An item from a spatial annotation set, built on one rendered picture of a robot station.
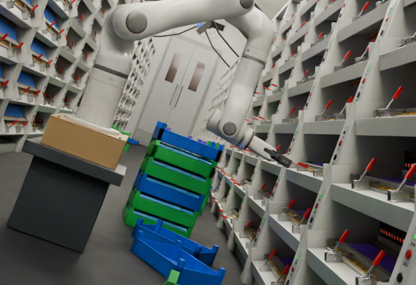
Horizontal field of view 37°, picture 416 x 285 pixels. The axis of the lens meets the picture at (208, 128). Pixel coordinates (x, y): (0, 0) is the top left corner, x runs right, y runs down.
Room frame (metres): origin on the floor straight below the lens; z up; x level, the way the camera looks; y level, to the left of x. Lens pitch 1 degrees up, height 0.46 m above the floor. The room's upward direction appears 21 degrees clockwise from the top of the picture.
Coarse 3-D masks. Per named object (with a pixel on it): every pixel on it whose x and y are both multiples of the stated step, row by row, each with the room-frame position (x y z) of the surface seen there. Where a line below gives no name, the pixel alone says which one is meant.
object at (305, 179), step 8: (296, 160) 2.44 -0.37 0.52; (304, 160) 2.44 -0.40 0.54; (312, 160) 2.44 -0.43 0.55; (320, 160) 2.44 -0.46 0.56; (328, 160) 2.45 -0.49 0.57; (288, 168) 2.44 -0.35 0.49; (296, 168) 2.44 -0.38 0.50; (288, 176) 2.38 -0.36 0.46; (296, 176) 2.24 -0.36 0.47; (304, 176) 2.10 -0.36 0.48; (312, 176) 2.01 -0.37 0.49; (304, 184) 2.10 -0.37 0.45; (312, 184) 1.98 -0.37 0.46; (320, 184) 1.87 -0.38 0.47
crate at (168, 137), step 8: (160, 128) 2.75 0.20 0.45; (152, 136) 2.92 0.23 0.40; (160, 136) 2.75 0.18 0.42; (168, 136) 2.76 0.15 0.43; (176, 136) 2.77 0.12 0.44; (184, 136) 2.97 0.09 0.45; (176, 144) 2.77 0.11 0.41; (184, 144) 2.78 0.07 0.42; (192, 144) 2.78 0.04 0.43; (200, 144) 2.79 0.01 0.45; (200, 152) 2.79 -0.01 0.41; (208, 152) 2.80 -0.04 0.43; (216, 152) 2.80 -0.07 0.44; (216, 160) 2.81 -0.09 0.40
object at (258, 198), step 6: (252, 186) 3.14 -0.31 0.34; (258, 186) 3.14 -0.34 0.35; (264, 186) 2.96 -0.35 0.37; (270, 186) 3.14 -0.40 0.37; (252, 192) 3.14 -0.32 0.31; (258, 192) 3.12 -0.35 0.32; (264, 192) 3.07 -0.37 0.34; (270, 192) 3.14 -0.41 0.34; (252, 198) 3.00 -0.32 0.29; (258, 198) 2.95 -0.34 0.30; (264, 198) 3.00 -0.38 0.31; (252, 204) 2.95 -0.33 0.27; (258, 204) 2.75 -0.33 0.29; (264, 204) 2.69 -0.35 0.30; (258, 210) 2.74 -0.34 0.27; (264, 210) 2.56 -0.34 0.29
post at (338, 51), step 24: (360, 0) 2.44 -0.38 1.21; (336, 24) 2.52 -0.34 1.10; (336, 48) 2.44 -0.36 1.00; (360, 48) 2.45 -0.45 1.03; (312, 96) 2.46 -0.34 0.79; (336, 96) 2.45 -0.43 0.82; (312, 144) 2.44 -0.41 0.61; (336, 144) 2.45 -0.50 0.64; (288, 192) 2.44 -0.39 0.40; (312, 192) 2.45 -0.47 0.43; (264, 216) 2.51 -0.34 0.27; (264, 240) 2.44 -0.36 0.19
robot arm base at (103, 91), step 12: (96, 72) 2.01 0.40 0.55; (108, 72) 2.00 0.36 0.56; (96, 84) 2.00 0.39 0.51; (108, 84) 2.00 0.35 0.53; (120, 84) 2.02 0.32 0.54; (84, 96) 2.02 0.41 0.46; (96, 96) 2.00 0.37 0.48; (108, 96) 2.01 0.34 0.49; (120, 96) 2.05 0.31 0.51; (72, 108) 2.06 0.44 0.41; (84, 108) 2.01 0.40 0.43; (96, 108) 2.00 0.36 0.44; (108, 108) 2.02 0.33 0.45; (72, 120) 1.98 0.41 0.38; (84, 120) 2.01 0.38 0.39; (96, 120) 2.01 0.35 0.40; (108, 120) 2.03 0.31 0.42; (108, 132) 2.00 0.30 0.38
